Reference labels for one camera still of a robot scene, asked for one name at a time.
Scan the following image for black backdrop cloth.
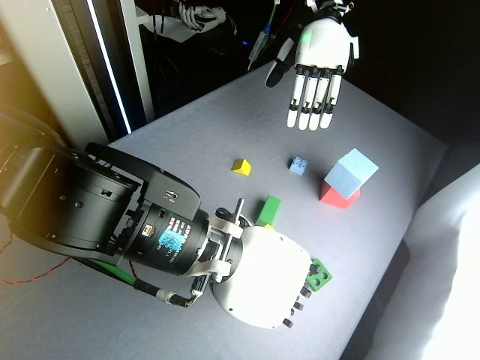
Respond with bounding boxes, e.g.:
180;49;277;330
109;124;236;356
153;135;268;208
133;0;480;166

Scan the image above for green plate with four holes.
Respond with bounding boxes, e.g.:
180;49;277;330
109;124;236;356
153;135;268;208
306;258;333;292

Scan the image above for white backdrop cloth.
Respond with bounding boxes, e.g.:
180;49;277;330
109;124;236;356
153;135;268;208
361;160;480;360

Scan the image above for grey table cloth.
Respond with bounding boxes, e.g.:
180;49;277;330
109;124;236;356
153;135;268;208
0;61;449;360

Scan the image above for white black-striped glove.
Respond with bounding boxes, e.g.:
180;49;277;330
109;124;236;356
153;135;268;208
178;1;228;33

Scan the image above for green cable with blue connector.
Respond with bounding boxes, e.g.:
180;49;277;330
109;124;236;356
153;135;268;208
262;0;281;37

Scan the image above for large light blue textured cube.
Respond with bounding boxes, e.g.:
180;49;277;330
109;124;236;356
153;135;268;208
323;148;380;200

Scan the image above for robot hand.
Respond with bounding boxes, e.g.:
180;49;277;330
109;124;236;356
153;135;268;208
264;17;362;131
208;223;322;332

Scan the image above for green rectangular block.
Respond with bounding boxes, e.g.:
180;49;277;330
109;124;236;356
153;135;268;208
254;195;282;230

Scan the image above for small blue studded brick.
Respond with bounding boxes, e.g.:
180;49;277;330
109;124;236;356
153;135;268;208
288;156;309;176

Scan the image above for white equipment cabinet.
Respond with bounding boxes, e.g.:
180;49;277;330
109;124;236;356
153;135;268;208
0;0;157;149

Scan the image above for white sheet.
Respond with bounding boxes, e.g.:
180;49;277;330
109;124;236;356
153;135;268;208
142;14;198;44

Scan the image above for grey cable adapter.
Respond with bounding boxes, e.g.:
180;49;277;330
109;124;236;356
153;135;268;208
247;31;269;71

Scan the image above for small yellow block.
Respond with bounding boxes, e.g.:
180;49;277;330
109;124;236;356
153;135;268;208
230;157;252;177

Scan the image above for red block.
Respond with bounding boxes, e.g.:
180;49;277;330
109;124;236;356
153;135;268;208
319;179;362;210

